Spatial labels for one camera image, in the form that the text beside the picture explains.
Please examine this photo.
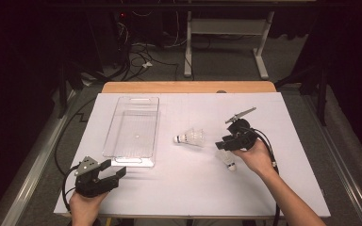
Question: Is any left hand-held gripper black cable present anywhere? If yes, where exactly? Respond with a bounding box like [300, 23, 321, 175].
[61, 164, 80, 213]

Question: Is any white metal desk frame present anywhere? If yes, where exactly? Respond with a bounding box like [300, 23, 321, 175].
[183, 10, 276, 81]

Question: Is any dark equipment with red light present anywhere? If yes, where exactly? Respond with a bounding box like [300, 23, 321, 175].
[84, 6, 131, 69]

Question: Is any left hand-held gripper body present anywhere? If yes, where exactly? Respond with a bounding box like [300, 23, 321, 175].
[74, 155, 120, 199]

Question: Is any person's left hand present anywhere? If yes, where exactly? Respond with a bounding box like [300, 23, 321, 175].
[69, 190, 109, 220]

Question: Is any hand-held gripper black cable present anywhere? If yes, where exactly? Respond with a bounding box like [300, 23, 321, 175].
[61, 164, 80, 213]
[246, 125, 281, 226]

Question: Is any clear plastic storage bin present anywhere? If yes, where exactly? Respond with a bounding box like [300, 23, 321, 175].
[102, 95, 160, 168]

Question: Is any person's right hand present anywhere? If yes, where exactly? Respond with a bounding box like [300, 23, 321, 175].
[232, 139, 277, 177]

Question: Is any white table cover board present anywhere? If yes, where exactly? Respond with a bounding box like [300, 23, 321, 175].
[54, 92, 332, 218]

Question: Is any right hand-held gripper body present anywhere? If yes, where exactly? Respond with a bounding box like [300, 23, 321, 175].
[222, 106, 258, 152]

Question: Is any right hand-held gripper black cable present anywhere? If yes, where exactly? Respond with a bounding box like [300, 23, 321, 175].
[246, 125, 281, 226]

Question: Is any tangle of floor cables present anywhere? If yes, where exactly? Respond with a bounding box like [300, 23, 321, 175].
[116, 8, 189, 83]

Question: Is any black floor cable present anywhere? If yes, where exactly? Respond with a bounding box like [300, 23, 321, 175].
[54, 97, 98, 177]

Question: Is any grey metal floor rail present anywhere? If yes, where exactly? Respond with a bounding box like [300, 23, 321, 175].
[0, 90, 76, 226]
[304, 93, 362, 226]

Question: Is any black metal stand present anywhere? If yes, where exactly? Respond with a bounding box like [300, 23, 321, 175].
[58, 59, 86, 119]
[274, 62, 331, 126]

